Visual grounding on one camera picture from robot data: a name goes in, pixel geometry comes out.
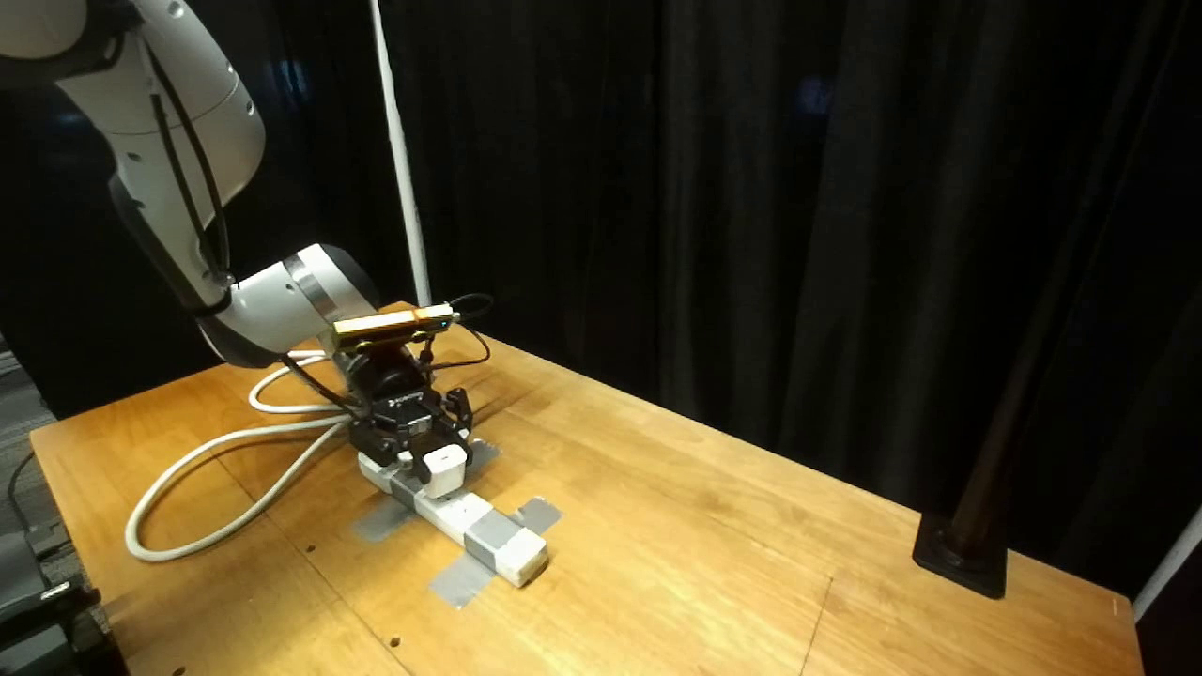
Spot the white pole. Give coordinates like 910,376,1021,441
1129,503,1202,629
363,0,435,311

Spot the black camera cable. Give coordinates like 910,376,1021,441
418,288,500,376

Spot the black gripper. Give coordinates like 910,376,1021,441
339,342,476,487

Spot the white plug adaptor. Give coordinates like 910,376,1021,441
421,441,473,501

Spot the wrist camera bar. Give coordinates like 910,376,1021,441
327,301,461,349

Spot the black breadboard table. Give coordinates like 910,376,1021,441
0,336,128,676

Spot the white cable with plug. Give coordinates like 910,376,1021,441
120,362,554,595

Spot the black curtain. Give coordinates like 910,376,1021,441
50,0,1202,596

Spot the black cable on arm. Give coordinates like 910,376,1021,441
140,81,240,319

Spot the black stand post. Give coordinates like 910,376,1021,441
910,287,1093,605

